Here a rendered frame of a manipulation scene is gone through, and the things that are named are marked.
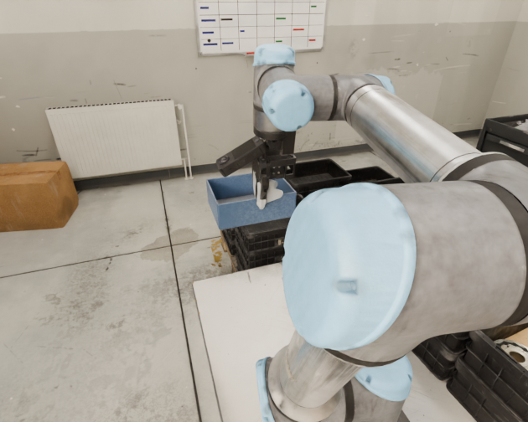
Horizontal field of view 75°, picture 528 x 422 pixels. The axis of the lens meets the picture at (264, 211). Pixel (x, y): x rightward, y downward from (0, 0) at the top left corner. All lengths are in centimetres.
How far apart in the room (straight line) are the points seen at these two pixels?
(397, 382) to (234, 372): 50
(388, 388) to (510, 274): 40
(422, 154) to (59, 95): 320
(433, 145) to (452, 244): 19
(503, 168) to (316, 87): 33
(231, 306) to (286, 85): 78
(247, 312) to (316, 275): 90
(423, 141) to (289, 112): 22
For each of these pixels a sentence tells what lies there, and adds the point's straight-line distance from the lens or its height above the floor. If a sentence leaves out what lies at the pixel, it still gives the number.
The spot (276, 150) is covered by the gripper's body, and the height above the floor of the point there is 126.
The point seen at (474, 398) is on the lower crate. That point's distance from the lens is 102.
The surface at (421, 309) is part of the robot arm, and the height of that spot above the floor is 138.
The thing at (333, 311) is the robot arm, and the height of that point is 138.
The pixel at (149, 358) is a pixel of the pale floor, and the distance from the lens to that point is 198.
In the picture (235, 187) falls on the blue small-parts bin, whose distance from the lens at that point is 97.
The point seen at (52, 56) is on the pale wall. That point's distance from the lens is 337.
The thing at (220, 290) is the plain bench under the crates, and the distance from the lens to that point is 121.
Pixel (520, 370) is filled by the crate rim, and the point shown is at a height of 93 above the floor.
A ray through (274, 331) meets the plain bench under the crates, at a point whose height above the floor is 70.
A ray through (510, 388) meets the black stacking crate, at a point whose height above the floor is 87.
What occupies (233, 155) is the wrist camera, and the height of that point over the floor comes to 126.
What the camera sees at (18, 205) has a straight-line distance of 315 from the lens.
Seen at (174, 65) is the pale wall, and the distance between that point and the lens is 333.
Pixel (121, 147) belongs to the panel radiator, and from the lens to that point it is 338.
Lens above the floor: 154
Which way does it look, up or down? 32 degrees down
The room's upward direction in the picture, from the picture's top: straight up
